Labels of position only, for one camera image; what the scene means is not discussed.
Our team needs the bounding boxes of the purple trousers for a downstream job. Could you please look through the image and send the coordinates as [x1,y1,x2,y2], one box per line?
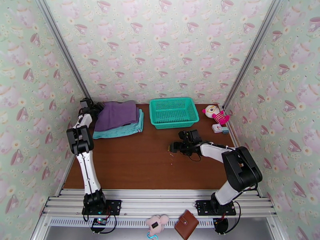
[94,100,139,132]

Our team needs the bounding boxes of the teal plastic basket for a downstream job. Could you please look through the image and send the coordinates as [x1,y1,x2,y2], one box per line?
[149,97,200,130]

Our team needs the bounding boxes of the folded teal trousers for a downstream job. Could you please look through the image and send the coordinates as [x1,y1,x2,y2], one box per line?
[93,108,145,140]

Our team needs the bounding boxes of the pink striped plush doll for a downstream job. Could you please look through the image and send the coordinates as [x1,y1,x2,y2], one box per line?
[202,104,230,126]

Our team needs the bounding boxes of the brown leather wallet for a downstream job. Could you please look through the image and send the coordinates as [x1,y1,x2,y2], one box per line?
[174,210,200,240]

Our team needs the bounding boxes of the black round controller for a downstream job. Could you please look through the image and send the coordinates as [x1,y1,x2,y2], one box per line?
[213,217,229,234]

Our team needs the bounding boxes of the black controller board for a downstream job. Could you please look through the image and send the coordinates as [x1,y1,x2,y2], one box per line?
[91,217,108,232]

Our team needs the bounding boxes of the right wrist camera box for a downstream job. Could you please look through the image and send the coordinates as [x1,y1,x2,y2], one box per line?
[184,130,202,144]

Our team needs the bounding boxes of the aluminium frame rail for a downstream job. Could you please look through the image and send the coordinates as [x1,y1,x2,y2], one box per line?
[41,189,278,218]

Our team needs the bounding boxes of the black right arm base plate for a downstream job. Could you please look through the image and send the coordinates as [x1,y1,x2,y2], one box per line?
[195,200,237,216]

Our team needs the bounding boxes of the aluminium corner post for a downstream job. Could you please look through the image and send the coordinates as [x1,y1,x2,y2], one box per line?
[34,0,95,109]
[222,0,286,110]

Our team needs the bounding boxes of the pink plush keychain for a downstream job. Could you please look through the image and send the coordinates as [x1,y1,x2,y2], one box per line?
[146,214,170,234]

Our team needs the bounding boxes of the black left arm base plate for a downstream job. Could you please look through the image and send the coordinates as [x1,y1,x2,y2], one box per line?
[82,200,122,215]

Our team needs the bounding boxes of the black cable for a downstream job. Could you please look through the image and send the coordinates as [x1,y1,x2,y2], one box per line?
[225,202,242,234]
[100,214,118,235]

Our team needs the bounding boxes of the white perforated cable tray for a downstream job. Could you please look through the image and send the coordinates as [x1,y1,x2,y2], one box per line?
[48,217,218,228]

